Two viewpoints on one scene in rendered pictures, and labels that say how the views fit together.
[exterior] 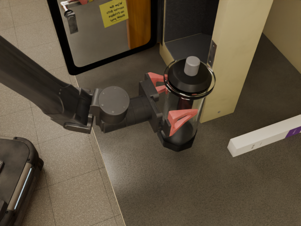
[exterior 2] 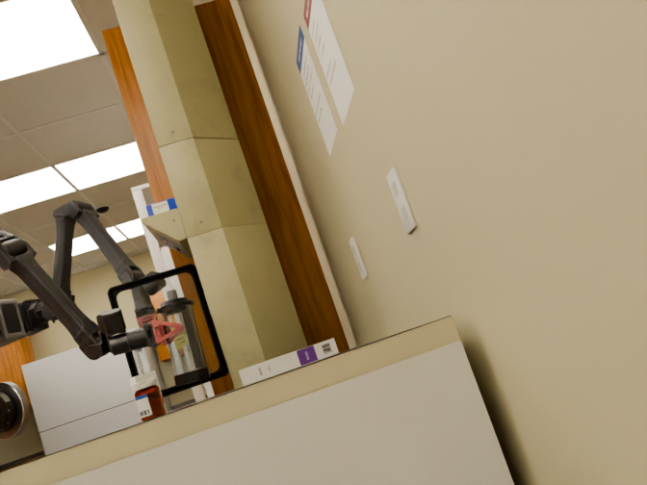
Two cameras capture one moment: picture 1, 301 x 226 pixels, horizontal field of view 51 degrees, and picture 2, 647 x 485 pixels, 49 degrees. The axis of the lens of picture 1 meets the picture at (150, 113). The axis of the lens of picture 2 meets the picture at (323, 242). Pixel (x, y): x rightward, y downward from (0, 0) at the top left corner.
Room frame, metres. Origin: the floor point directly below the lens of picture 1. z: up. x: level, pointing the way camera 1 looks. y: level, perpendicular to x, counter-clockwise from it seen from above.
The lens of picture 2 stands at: (-1.39, -1.01, 0.94)
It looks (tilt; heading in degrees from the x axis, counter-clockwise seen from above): 9 degrees up; 14
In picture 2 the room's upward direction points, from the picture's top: 19 degrees counter-clockwise
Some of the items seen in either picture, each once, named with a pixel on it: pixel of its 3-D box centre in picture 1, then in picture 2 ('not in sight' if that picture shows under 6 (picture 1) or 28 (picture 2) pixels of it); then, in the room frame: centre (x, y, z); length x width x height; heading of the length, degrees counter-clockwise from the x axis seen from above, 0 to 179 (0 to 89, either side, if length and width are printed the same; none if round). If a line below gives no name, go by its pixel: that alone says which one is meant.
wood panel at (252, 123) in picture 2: not in sight; (221, 186); (0.94, -0.15, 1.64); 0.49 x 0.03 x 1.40; 111
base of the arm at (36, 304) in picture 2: not in sight; (41, 312); (0.90, 0.68, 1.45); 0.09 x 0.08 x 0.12; 172
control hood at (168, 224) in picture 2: not in sight; (170, 239); (0.65, -0.04, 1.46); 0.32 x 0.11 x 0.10; 21
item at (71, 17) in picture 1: (71, 23); not in sight; (0.68, 0.20, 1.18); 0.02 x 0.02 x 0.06; 28
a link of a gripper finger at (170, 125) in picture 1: (175, 112); (165, 330); (0.41, -0.05, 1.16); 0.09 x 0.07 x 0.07; 112
